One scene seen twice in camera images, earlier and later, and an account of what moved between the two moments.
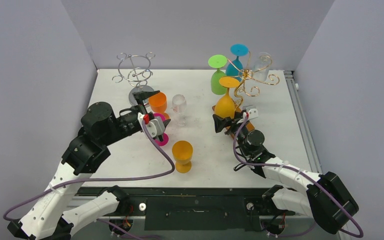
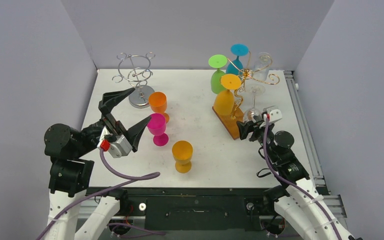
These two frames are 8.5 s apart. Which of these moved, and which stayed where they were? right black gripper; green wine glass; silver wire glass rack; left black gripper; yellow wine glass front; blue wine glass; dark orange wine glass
Moved: right black gripper; left black gripper
Stayed: blue wine glass; green wine glass; yellow wine glass front; dark orange wine glass; silver wire glass rack
